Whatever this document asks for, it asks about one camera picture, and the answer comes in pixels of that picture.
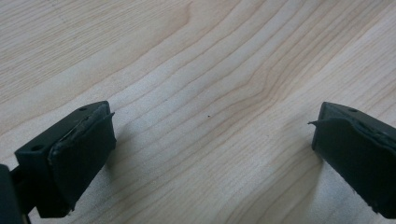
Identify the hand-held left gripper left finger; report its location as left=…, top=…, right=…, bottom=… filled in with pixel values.
left=14, top=100, right=117, bottom=218

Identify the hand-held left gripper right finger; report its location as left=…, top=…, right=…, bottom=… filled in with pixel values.
left=307, top=101, right=396, bottom=219

